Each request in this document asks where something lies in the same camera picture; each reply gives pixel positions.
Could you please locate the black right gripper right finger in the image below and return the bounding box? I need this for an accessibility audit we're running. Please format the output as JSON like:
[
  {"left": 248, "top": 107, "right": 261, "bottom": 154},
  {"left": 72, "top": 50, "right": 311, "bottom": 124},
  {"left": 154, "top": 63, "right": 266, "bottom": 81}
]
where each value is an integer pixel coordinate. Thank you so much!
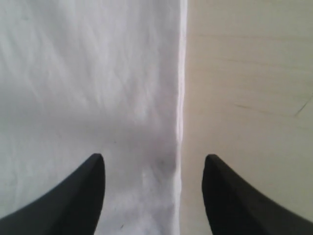
[{"left": 201, "top": 154, "right": 313, "bottom": 235}]

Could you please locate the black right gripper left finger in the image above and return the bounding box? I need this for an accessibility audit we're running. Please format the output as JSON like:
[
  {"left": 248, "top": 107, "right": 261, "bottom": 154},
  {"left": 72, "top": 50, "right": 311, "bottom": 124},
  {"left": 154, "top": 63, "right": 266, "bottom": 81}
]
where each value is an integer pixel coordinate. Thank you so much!
[{"left": 0, "top": 154, "right": 105, "bottom": 235}]

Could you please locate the white t-shirt red lettering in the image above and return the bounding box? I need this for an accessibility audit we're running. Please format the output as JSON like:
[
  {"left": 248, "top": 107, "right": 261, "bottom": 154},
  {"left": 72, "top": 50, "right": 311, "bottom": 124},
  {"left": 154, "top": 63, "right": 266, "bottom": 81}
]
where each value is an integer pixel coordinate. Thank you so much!
[{"left": 0, "top": 0, "right": 187, "bottom": 235}]

